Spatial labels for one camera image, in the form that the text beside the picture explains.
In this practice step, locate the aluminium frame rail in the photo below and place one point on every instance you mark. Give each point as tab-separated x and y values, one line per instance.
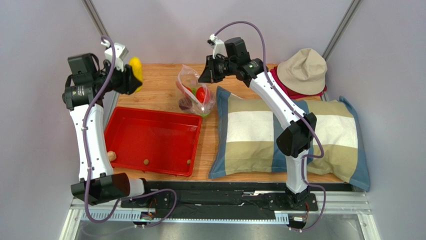
343	216

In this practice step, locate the red plastic tray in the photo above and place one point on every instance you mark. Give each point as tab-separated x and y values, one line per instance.
166	139

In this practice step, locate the red yellow apple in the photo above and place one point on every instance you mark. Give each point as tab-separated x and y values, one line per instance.
203	95

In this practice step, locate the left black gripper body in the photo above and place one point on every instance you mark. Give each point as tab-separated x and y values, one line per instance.
117	81

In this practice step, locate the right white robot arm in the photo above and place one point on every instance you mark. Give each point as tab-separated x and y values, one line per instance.
231	58

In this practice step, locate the dark purple mangosteen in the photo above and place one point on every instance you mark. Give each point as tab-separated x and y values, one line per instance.
185	103

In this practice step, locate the red folded cloth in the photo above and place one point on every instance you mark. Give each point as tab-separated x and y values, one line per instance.
290	93

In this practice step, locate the beige bucket hat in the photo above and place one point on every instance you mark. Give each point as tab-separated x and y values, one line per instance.
304	72

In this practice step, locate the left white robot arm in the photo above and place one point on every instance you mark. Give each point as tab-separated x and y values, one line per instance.
83	97

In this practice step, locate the plaid blue beige pillow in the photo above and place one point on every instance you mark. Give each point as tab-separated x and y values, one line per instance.
248	130

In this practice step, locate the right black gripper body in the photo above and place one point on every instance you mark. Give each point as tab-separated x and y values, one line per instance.
214	68

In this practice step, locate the clear zip top bag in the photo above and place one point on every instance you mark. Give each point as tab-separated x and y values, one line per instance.
189	77

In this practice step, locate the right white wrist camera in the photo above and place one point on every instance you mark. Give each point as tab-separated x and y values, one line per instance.
217	45

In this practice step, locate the yellow mango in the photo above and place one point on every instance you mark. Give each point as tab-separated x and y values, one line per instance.
137	70

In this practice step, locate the orange carrot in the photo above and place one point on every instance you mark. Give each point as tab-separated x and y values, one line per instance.
185	90

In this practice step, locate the white green cauliflower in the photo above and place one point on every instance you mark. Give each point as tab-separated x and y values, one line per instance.
203	112

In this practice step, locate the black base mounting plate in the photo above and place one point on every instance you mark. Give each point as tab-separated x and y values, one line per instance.
221	200

